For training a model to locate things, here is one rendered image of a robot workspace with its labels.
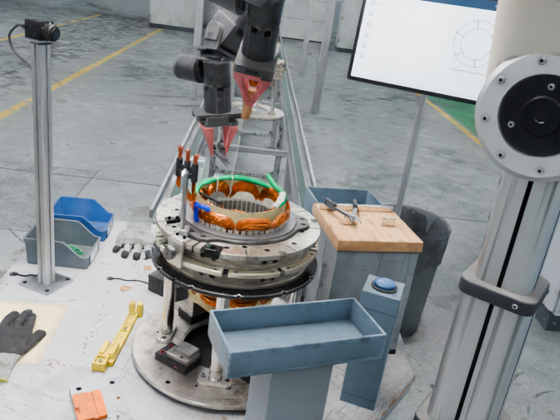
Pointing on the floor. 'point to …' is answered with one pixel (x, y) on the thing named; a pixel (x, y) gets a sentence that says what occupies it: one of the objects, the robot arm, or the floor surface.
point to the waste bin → (422, 283)
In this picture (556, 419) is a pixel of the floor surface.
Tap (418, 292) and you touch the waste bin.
